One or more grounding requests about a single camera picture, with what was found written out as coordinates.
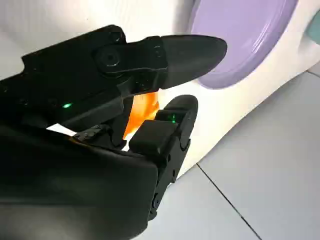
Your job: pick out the lilac plate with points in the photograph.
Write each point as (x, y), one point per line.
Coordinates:
(237, 37)

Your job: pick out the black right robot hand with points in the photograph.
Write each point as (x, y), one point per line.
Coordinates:
(75, 180)

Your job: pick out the pale green mug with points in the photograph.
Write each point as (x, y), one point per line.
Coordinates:
(315, 30)

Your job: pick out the orange white toy bread roll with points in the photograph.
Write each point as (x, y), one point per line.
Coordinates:
(142, 110)

